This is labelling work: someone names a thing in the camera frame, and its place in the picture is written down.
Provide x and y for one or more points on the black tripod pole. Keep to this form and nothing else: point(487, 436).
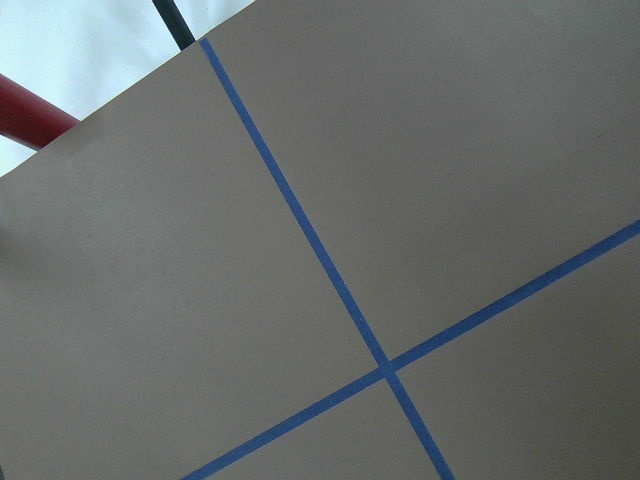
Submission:
point(175, 23)

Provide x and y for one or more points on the white side table cloth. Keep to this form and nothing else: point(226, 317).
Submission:
point(110, 64)

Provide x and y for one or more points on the red cylinder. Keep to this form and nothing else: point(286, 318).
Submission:
point(30, 120)

